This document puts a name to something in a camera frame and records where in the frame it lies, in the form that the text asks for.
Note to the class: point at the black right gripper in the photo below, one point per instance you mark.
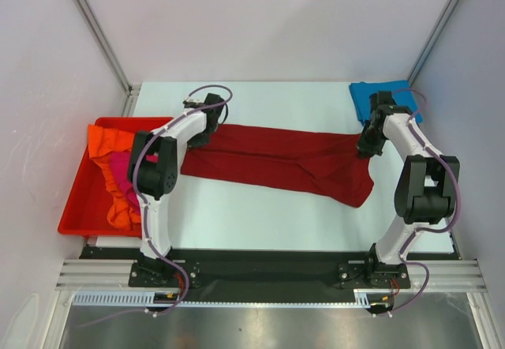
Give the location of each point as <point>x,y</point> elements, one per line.
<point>367,146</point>

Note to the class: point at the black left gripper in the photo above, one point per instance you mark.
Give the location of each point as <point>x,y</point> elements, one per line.
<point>194,143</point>

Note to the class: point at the dark red t shirt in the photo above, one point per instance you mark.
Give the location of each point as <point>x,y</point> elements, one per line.
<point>325,164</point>

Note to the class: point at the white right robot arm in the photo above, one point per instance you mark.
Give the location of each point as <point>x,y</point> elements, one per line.
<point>427,197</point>

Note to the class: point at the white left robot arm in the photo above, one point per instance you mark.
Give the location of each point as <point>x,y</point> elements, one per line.
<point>155,164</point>

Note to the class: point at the folded blue t shirt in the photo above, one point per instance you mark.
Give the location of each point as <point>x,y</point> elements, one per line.
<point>366,96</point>

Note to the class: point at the pink t shirt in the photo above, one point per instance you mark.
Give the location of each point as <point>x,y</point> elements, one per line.
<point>119,165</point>

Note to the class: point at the orange t shirt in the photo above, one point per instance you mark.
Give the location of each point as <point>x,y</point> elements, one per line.
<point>109,149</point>

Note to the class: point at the red plastic bin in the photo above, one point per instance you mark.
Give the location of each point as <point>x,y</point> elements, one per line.
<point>85,213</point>

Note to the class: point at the left aluminium corner post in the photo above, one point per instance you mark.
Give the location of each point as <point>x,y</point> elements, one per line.
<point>90,19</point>

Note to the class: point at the aluminium corner post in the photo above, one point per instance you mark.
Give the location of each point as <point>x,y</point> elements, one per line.
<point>434,36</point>
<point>90,19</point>

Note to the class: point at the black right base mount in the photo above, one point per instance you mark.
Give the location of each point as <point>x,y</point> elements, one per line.
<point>360,275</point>

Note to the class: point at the aluminium frame rail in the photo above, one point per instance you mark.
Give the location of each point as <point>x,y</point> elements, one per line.
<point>113,275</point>

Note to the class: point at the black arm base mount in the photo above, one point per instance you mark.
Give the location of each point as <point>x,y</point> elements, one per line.
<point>159,274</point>

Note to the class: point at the right aluminium corner post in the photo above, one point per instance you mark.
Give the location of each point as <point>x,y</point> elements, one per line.
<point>434,36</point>

